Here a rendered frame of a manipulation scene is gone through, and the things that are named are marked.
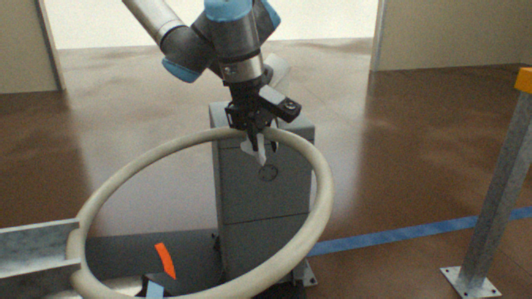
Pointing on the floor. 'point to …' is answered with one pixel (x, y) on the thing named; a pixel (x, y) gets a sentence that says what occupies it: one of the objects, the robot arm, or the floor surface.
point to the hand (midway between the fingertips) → (270, 155)
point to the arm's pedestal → (260, 199)
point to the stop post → (497, 200)
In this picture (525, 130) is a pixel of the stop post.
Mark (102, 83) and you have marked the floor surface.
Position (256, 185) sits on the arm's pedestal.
